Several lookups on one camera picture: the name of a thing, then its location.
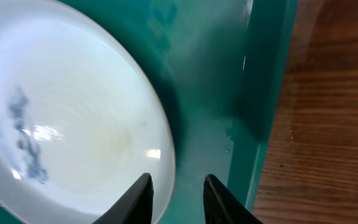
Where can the large teal serving tray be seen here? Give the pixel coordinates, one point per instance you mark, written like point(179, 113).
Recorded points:
point(216, 67)

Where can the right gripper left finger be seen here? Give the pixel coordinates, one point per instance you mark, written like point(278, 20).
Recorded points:
point(134, 207)

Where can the light blue rimmed plate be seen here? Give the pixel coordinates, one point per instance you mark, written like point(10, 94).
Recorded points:
point(79, 120)

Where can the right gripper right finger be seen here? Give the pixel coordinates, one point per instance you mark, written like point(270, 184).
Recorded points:
point(221, 207)

